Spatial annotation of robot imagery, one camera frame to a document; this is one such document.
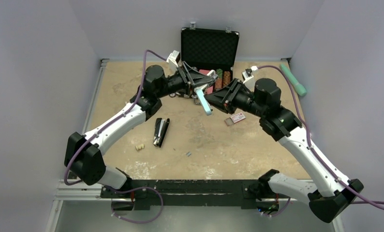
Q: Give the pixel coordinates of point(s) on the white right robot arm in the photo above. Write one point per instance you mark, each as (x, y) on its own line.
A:
(330, 192)

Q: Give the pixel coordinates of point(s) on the black poker chip case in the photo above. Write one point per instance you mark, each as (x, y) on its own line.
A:
(210, 49)

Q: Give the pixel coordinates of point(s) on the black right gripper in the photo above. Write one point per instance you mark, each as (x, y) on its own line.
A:
(222, 97)

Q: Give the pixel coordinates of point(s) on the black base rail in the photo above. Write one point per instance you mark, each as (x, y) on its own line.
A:
(245, 193)

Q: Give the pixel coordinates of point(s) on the black stapler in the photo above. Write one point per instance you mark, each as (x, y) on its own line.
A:
(160, 130)

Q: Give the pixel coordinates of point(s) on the small beige staple strip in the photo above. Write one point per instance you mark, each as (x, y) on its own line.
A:
(139, 147)

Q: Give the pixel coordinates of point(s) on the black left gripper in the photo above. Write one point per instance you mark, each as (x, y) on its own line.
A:
(197, 79)

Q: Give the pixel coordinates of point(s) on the light blue stapler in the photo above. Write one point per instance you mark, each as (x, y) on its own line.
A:
(204, 102)

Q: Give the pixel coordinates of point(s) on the aluminium frame rail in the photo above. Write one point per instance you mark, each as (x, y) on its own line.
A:
(219, 152)

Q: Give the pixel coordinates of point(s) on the pink card deck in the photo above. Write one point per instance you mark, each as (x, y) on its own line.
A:
(205, 72)

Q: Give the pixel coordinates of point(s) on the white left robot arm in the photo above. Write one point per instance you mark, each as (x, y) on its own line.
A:
(84, 152)

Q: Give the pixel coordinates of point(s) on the staple box red white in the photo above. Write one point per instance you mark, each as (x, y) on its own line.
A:
(235, 119)

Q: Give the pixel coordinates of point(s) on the teal green cylinder tool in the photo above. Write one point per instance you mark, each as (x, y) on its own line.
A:
(298, 87)

